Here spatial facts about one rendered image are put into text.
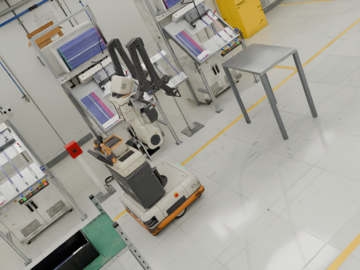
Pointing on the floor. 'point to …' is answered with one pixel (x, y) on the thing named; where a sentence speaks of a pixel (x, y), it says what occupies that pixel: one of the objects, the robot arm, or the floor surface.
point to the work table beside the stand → (276, 52)
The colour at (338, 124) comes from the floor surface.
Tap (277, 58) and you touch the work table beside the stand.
